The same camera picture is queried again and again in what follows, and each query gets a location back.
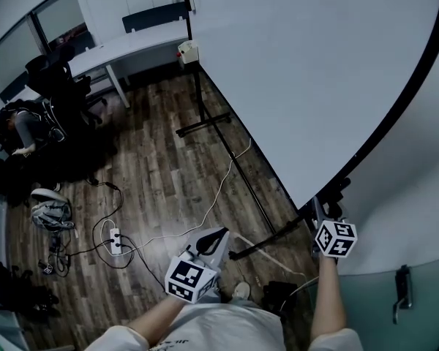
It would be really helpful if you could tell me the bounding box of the black office chair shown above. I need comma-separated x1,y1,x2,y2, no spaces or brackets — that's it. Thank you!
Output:
24,45,109,128

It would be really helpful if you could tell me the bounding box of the black cable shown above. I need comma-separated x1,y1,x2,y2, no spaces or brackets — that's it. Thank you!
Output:
47,179,168,292

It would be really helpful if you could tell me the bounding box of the person's light shoe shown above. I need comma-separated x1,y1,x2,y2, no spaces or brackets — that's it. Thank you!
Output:
231,282,252,301

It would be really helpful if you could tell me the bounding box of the white cable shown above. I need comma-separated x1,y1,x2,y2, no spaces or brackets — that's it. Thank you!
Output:
101,137,318,295

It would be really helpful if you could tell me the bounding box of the person's right forearm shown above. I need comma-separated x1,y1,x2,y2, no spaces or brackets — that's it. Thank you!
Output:
309,256,348,342

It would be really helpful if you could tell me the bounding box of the white office desk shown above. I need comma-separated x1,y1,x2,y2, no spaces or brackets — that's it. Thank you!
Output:
66,33,191,110

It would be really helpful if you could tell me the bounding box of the person's left forearm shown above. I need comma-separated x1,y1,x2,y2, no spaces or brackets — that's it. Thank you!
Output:
126,294,187,347

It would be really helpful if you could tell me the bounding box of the black bag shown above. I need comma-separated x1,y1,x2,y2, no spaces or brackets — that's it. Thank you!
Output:
262,279,308,320

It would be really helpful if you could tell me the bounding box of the large white whiteboard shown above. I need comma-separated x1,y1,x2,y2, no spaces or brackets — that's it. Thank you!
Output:
182,0,439,211

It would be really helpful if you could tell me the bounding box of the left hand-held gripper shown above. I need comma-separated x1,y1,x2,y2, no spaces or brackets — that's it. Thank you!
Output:
164,227,231,304

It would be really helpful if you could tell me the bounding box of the pile of black equipment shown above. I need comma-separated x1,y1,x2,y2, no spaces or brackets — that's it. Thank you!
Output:
0,254,61,320

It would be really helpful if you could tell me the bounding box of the person's light grey shirt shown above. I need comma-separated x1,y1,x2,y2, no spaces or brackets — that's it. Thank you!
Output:
83,301,364,351

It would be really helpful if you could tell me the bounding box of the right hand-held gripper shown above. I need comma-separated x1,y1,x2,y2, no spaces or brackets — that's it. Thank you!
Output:
311,195,358,260

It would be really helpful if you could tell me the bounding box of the dark framed glass partition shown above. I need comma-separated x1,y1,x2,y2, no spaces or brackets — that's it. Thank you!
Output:
0,0,96,94

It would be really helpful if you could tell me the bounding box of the white box with red button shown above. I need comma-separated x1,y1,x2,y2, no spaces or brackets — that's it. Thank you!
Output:
176,39,200,65

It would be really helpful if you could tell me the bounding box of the white power strip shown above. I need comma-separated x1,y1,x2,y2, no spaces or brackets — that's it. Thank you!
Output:
108,227,124,255

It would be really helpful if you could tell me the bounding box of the metal door handle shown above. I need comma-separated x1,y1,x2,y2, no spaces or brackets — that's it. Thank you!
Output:
392,264,414,325

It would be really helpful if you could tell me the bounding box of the grey backpack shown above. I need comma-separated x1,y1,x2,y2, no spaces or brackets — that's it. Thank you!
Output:
30,199,75,232

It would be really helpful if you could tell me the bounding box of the white shoe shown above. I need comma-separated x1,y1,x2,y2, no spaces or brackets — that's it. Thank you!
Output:
30,187,69,204

